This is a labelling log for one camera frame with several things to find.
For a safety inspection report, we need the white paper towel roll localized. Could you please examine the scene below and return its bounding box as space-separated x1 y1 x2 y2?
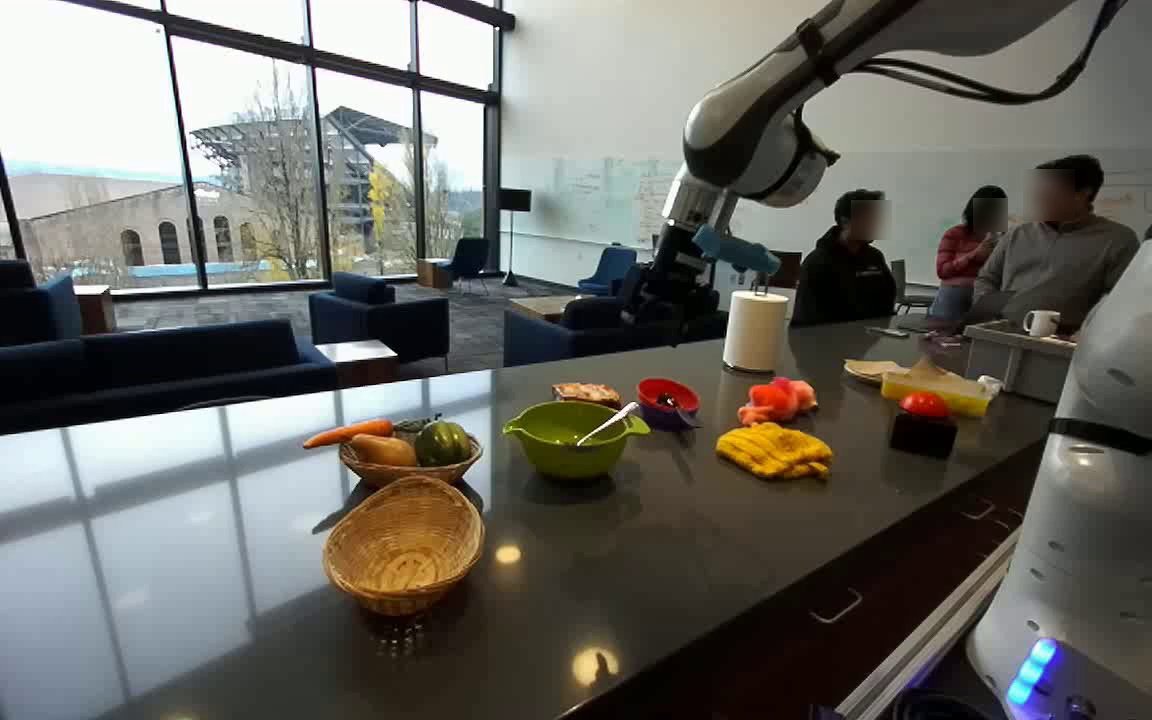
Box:
726 291 793 373

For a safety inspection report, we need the yellow knitted cloth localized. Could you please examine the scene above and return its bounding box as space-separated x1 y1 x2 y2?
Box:
717 422 834 481

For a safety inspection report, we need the dark blue armchair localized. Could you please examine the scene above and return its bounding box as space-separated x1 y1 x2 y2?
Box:
309 271 447 361

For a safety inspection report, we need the far weaved basket with vegetables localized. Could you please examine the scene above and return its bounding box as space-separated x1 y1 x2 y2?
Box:
342 427 480 489

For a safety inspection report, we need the pink orange plush toy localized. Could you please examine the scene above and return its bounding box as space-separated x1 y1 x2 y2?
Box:
738 375 815 422

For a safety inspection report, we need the potato in basket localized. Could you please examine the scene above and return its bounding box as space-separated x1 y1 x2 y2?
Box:
350 431 417 469

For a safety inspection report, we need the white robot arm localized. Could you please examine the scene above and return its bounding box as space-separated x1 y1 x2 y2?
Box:
666 0 1152 720

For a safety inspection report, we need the white spoon in bowl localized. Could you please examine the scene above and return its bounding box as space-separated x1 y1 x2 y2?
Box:
572 401 641 448

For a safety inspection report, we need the green plastic bowl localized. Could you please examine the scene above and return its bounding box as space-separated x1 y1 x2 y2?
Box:
506 401 649 481

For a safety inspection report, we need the red tomato on black block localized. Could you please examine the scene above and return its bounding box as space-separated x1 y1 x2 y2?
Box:
888 392 958 457

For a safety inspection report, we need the red small bowl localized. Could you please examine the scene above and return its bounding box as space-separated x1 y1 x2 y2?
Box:
638 375 701 431

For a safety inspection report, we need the person in red top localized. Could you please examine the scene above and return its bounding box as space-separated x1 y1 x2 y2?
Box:
927 184 1008 331

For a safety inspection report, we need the orange carrot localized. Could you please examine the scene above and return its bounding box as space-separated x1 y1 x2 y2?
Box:
304 421 396 448

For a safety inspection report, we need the small snack packet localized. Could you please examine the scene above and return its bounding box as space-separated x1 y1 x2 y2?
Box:
554 385 624 409

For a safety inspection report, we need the person in grey sweater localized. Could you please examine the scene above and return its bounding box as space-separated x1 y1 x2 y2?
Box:
973 157 1142 331

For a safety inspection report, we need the man in black jacket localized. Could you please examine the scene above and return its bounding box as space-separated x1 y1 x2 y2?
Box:
793 187 898 328

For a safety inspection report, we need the white mug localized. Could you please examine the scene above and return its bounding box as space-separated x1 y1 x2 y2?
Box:
1019 306 1061 337

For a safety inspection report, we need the dark blue sofa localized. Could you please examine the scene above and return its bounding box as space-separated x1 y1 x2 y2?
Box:
0 260 335 431

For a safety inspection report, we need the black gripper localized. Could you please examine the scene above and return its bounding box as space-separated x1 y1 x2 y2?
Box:
638 226 721 341

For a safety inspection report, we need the near empty weaved basket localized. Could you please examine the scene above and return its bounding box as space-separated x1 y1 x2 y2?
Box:
323 476 483 616

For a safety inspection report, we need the green bell pepper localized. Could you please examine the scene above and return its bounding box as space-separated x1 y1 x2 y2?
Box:
417 421 473 465

